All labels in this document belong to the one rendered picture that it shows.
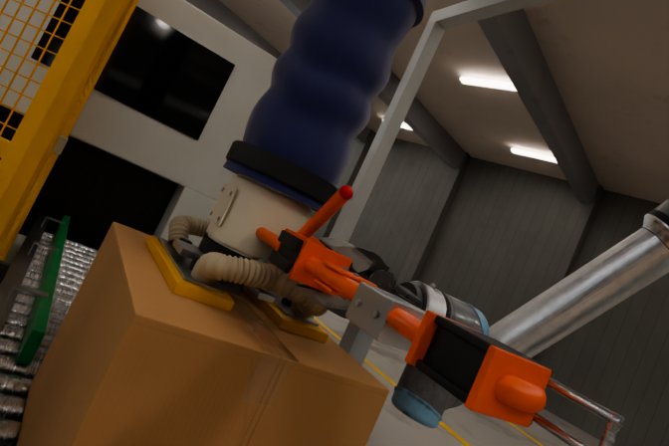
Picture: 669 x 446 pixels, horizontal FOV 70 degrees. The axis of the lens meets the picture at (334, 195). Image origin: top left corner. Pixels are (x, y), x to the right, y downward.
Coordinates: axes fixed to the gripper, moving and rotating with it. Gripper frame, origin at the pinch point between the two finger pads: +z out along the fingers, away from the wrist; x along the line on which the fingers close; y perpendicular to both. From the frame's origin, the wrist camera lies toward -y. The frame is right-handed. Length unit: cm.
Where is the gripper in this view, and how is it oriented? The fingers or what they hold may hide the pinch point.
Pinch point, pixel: (317, 266)
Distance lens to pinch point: 70.5
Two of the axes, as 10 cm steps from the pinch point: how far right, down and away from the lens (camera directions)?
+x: 4.4, -9.0, 0.7
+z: -7.8, -4.2, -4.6
